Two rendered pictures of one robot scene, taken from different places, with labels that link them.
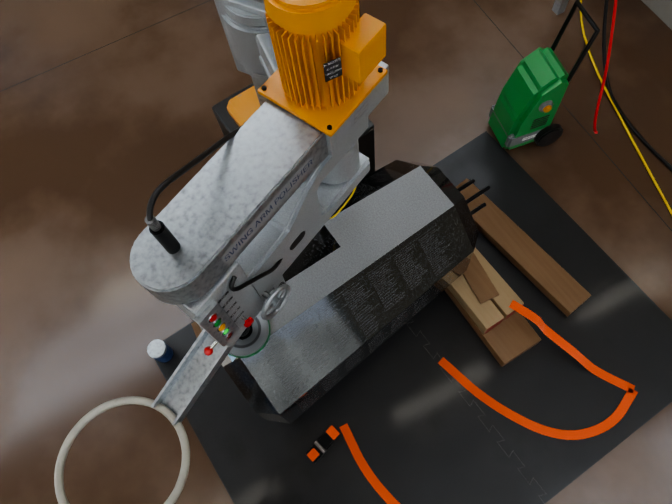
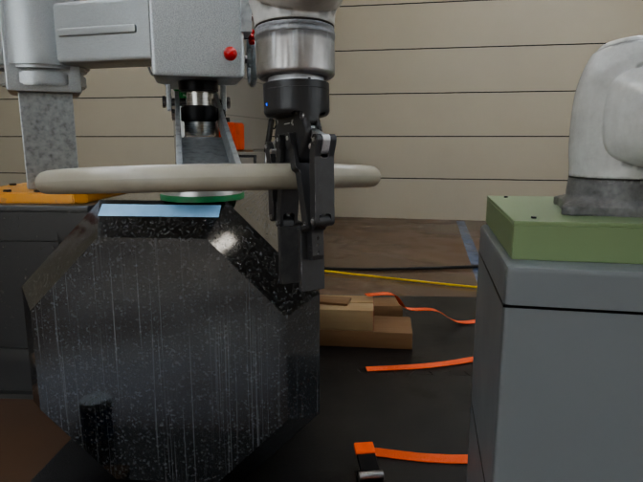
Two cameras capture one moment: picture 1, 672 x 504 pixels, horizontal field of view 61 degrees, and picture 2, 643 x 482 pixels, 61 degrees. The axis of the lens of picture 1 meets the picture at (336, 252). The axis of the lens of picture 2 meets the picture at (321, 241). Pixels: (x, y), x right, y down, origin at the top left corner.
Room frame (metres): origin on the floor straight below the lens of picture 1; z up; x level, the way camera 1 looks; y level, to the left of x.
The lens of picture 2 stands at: (-0.27, 1.56, 0.98)
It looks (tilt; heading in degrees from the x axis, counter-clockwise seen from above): 11 degrees down; 298
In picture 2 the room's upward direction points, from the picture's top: straight up
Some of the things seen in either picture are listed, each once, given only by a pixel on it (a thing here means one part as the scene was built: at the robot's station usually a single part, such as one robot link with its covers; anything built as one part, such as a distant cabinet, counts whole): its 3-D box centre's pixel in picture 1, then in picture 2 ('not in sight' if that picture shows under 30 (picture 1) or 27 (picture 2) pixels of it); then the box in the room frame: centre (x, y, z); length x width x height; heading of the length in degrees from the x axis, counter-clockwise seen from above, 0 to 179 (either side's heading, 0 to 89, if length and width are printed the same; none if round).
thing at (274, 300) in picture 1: (268, 296); (239, 58); (0.70, 0.26, 1.20); 0.15 x 0.10 x 0.15; 133
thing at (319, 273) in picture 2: not in sight; (311, 259); (0.03, 1.03, 0.84); 0.03 x 0.01 x 0.07; 58
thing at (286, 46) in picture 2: not in sight; (295, 57); (0.07, 1.01, 1.07); 0.09 x 0.09 x 0.06
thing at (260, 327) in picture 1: (242, 330); (202, 189); (0.70, 0.43, 0.84); 0.21 x 0.21 x 0.01
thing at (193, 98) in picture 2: not in sight; (197, 75); (0.71, 0.42, 1.14); 0.12 x 0.09 x 0.30; 133
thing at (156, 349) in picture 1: (160, 351); not in sight; (0.91, 1.04, 0.08); 0.10 x 0.10 x 0.13
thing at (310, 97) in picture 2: not in sight; (297, 123); (0.06, 1.01, 1.00); 0.08 x 0.07 x 0.09; 148
